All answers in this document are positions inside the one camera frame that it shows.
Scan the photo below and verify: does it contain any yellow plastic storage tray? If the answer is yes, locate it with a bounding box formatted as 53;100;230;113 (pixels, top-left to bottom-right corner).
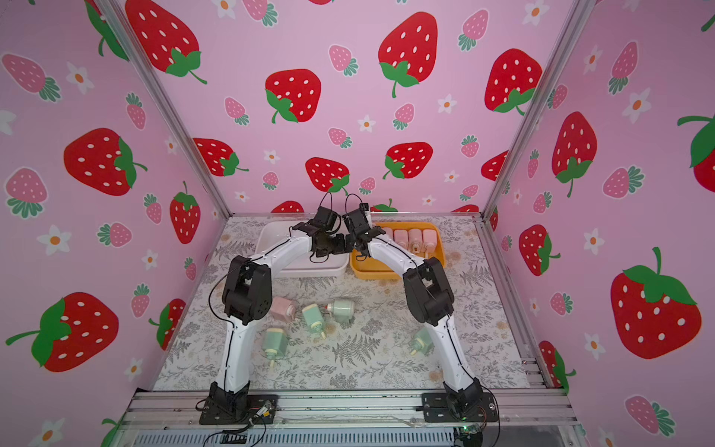
349;222;446;280

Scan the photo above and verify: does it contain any white plastic storage tray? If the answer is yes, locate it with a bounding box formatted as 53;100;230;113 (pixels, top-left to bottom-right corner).
251;221;348;279

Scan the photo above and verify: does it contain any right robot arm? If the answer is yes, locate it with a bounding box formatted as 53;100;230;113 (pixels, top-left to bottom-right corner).
343;205;484;420

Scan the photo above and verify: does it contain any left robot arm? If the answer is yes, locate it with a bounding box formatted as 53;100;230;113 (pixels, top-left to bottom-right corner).
207;207;352;418

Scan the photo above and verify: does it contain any green sharpener top right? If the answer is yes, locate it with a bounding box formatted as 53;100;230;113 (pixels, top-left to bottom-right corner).
325;299;355;323

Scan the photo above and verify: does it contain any green sharpener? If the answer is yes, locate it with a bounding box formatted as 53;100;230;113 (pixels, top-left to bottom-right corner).
410;328;433;356
325;299;355;323
262;328;289;368
302;304;326;339

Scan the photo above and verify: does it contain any green sharpener upper middle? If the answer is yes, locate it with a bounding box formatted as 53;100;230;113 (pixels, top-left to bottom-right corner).
302;304;326;339

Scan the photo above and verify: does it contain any green sharpener lower left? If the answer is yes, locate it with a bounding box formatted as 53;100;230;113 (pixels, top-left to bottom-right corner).
262;328;289;368

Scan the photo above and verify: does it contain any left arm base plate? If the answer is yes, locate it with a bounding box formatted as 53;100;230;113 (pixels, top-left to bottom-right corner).
199;394;279;426

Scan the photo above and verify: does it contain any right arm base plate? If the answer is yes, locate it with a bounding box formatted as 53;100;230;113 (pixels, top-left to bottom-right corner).
421;392;499;424

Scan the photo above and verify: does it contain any aluminium front rail frame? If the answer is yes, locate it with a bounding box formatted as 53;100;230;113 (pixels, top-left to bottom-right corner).
104;389;588;446

